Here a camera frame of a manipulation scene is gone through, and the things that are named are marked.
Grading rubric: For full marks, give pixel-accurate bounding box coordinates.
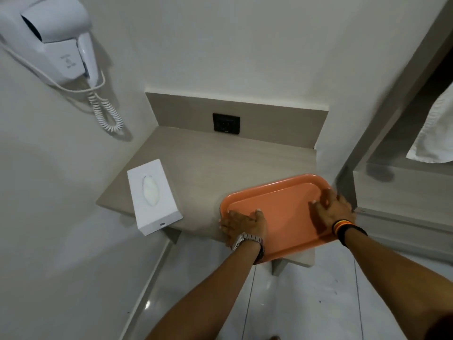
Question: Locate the person's left hand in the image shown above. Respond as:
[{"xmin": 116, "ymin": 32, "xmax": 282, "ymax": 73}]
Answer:
[{"xmin": 219, "ymin": 209, "xmax": 268, "ymax": 247}]

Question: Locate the person's right hand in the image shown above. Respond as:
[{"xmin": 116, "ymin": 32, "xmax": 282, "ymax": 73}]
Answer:
[{"xmin": 312, "ymin": 188, "xmax": 355, "ymax": 234}]

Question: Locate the orange plastic tray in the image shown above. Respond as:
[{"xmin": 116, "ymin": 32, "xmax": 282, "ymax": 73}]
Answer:
[{"xmin": 220, "ymin": 174, "xmax": 340, "ymax": 263}]

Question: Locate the person's right forearm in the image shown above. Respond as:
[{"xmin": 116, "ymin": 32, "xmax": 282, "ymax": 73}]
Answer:
[{"xmin": 344, "ymin": 228, "xmax": 453, "ymax": 340}]

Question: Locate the person's left forearm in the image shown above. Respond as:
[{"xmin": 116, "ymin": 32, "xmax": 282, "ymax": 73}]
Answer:
[{"xmin": 146, "ymin": 241, "xmax": 264, "ymax": 340}]

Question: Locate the striped wristband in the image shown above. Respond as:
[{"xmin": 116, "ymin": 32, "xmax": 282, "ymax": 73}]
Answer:
[{"xmin": 332, "ymin": 219, "xmax": 354, "ymax": 235}]

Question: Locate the silver metal wristwatch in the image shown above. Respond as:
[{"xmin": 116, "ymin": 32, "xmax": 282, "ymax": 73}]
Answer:
[{"xmin": 231, "ymin": 234, "xmax": 265, "ymax": 263}]

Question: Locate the black wristband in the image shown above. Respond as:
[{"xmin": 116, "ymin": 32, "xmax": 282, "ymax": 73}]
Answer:
[{"xmin": 336, "ymin": 224, "xmax": 368, "ymax": 247}]

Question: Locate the white tissue box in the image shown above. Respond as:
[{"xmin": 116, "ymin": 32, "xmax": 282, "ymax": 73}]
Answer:
[{"xmin": 127, "ymin": 159, "xmax": 183, "ymax": 236}]

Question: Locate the white facial tissue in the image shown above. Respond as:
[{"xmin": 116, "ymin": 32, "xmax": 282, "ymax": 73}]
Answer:
[{"xmin": 142, "ymin": 175, "xmax": 160, "ymax": 206}]

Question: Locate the white hanging towel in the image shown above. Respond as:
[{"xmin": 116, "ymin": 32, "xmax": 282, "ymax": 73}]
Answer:
[{"xmin": 406, "ymin": 82, "xmax": 453, "ymax": 164}]

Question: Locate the black wall power outlet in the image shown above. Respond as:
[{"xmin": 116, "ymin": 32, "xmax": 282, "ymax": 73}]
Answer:
[{"xmin": 212, "ymin": 113, "xmax": 240, "ymax": 135}]

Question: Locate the white coiled hair dryer cord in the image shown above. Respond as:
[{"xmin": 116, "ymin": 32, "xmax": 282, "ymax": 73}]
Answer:
[{"xmin": 0, "ymin": 42, "xmax": 124, "ymax": 133}]

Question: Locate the white wall-mounted hair dryer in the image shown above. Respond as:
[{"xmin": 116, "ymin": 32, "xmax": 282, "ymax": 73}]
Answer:
[{"xmin": 0, "ymin": 0, "xmax": 100, "ymax": 88}]

